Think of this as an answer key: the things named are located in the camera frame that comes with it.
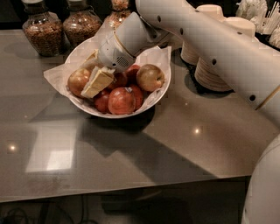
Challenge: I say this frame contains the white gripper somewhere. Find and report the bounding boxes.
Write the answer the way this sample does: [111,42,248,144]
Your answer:
[81,31,136,98]

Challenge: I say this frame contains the front red apple with sticker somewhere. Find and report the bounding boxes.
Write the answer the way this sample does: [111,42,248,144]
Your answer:
[108,87,136,115]

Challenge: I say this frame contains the leftmost glass cereal jar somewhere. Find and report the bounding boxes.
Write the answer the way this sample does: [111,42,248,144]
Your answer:
[21,0,65,57]

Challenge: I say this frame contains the yellow-red apple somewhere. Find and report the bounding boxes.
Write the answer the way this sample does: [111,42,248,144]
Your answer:
[67,68,91,98]
[136,64,165,92]

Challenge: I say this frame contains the white paper liner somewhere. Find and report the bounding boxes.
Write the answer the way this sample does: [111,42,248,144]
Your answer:
[44,28,172,111]

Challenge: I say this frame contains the front left red apple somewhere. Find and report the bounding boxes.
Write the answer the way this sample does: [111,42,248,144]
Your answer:
[94,89,110,114]

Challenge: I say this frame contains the red apple front right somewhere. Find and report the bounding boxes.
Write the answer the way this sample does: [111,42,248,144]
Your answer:
[129,84,144,110]

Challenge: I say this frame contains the back stack of paper bowls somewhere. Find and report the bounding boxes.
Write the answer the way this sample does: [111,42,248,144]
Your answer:
[180,4,225,66]

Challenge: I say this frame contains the stack of paper bowls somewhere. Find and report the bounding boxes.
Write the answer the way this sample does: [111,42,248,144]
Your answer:
[180,4,225,66]
[193,16,256,93]

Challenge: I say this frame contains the red apple with sticker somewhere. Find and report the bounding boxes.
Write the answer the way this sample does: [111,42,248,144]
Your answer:
[107,73,128,90]
[108,87,136,115]

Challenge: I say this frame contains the glass cereal jar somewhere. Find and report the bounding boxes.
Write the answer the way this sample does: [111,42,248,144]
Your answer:
[21,0,65,57]
[104,0,131,29]
[63,0,102,47]

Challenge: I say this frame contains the center red apple with sticker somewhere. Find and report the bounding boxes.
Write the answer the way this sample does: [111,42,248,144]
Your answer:
[107,73,128,90]

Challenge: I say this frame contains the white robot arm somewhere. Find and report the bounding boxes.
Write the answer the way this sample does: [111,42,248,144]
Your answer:
[97,0,280,224]

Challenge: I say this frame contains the front stack of paper bowls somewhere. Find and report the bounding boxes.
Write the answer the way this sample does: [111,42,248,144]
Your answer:
[193,16,256,93]

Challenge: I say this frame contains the small red apple right back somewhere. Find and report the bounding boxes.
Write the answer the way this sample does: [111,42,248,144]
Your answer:
[125,64,140,83]

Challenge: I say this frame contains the white stirrer sticks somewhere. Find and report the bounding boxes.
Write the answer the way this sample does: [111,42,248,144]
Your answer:
[262,0,280,35]

